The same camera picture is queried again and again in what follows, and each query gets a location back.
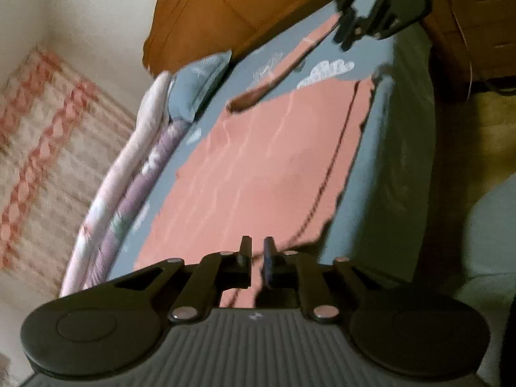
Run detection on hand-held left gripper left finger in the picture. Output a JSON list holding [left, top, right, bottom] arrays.
[[81, 236, 253, 325]]

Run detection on blue floral pillow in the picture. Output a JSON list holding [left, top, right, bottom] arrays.
[[167, 50, 233, 124]]

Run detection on purple floral folded quilt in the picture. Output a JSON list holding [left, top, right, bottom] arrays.
[[97, 119, 190, 281]]

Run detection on white cable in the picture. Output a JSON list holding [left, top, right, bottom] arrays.
[[433, 0, 474, 101]]

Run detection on person's grey clothing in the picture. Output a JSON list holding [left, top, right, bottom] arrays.
[[460, 177, 516, 331]]

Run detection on wooden nightstand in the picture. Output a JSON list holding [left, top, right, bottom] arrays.
[[419, 0, 516, 89]]

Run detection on pink floral folded quilt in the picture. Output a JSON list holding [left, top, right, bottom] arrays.
[[60, 72, 172, 297]]

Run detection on wooden bed headboard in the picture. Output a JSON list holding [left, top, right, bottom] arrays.
[[142, 0, 339, 75]]

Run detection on lace patterned curtain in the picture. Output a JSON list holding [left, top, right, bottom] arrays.
[[0, 44, 138, 295]]

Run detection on pink striped knit sweater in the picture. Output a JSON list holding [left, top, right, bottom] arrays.
[[133, 10, 377, 311]]

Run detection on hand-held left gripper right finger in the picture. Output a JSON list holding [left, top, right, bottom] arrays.
[[263, 237, 404, 325]]

